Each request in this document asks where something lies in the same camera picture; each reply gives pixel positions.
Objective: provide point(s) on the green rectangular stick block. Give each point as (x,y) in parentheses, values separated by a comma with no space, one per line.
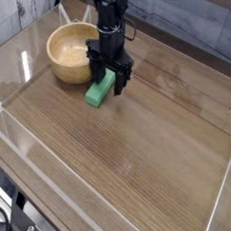
(96,93)

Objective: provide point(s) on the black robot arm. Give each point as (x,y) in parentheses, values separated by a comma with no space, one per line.
(111,12)

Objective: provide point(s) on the clear acrylic tray wall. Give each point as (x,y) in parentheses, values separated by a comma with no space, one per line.
(155,158)

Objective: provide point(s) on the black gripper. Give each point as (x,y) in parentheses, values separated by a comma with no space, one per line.
(109,52)

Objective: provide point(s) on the wooden bowl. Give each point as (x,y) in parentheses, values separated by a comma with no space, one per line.
(67,52)

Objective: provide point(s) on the black table leg bracket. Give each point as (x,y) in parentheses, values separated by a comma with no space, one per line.
(19,220)

